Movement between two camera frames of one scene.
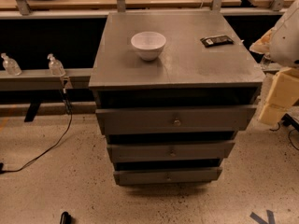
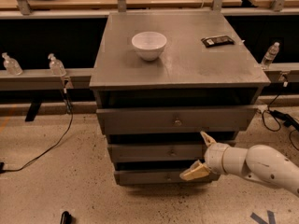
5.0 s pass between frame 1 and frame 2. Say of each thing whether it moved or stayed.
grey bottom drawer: stayed
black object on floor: stayed
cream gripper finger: moved
